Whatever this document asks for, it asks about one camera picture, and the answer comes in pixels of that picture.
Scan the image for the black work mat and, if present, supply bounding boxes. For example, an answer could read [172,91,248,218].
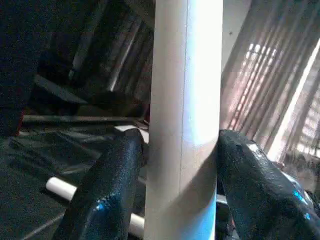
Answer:
[0,0,156,240]

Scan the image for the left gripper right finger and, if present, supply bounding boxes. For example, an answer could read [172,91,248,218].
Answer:
[217,130,320,240]

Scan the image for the white plastic table leg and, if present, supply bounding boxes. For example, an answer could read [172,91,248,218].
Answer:
[143,0,225,240]
[45,176,147,238]

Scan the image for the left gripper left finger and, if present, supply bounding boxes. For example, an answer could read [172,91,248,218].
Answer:
[52,128,147,240]

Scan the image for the beige pleated curtain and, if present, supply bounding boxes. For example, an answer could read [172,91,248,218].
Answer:
[220,0,320,191]

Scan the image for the dark metal rod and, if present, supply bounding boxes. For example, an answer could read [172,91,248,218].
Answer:
[21,114,148,126]

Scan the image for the white flat board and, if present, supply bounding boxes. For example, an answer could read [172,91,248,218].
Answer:
[114,124,151,146]

